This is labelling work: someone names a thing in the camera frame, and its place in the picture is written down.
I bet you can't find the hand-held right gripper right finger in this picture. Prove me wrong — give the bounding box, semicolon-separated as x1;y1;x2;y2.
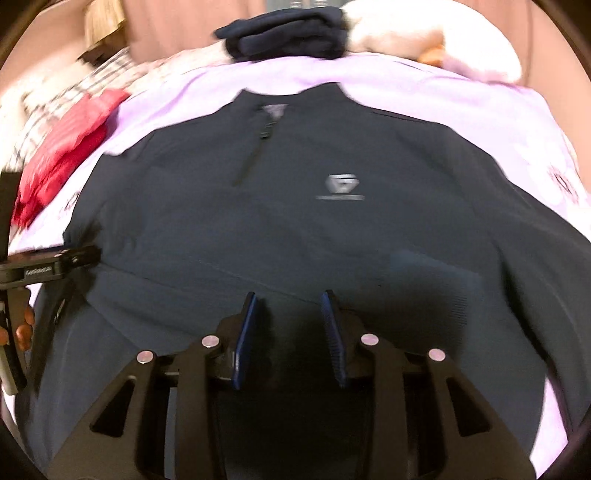
320;290;539;480

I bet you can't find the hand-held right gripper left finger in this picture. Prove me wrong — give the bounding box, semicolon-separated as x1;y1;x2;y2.
46;291;260;480

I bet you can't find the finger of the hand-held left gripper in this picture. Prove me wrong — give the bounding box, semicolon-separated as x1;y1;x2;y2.
58;246;101;278

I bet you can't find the dark navy zip jacket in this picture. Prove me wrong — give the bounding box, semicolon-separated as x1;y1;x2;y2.
14;82;591;480

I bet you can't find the person's left hand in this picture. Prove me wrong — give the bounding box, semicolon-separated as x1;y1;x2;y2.
0;306;37;352

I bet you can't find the red puffer jacket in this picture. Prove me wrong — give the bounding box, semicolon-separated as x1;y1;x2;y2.
11;89;131;228

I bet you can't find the small dark bag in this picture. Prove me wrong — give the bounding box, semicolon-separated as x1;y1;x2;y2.
75;42;122;71

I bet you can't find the stack of yellowed books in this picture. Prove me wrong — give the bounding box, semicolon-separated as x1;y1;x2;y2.
84;0;131;58

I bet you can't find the purple floral bedsheet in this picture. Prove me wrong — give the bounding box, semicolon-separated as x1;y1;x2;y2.
9;48;591;416

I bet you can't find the folded navy garment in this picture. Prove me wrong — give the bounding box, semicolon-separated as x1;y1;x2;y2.
215;6;350;61

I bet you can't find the white plush goose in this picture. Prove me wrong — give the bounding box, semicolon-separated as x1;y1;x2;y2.
341;0;523;85

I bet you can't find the blue-grey printed curtain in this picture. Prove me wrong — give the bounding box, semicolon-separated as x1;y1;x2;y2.
267;0;343;11

